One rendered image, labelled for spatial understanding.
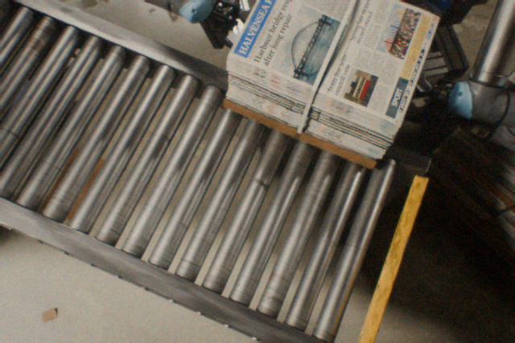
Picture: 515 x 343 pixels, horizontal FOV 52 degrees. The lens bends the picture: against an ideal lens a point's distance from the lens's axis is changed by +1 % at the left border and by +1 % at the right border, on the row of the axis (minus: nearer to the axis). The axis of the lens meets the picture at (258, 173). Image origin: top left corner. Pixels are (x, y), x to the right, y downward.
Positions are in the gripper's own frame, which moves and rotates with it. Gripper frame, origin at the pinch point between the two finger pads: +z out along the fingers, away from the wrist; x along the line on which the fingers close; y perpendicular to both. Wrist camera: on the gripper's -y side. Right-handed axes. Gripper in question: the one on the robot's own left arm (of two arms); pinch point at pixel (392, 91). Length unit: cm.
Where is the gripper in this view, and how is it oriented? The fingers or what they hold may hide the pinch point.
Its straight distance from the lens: 136.8
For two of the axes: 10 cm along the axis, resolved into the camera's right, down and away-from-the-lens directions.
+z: -9.2, -3.8, 0.8
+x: -3.8, 8.3, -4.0
